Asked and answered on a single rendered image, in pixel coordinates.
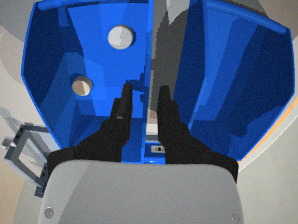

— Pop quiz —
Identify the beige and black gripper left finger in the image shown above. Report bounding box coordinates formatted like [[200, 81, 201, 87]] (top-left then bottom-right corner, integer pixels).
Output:
[[47, 83, 133, 179]]

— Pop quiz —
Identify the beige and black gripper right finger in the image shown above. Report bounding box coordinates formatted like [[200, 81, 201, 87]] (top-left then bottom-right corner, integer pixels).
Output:
[[157, 85, 239, 184]]

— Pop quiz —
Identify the grey low shelf rack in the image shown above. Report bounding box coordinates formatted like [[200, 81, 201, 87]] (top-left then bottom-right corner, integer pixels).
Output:
[[1, 125, 160, 199]]

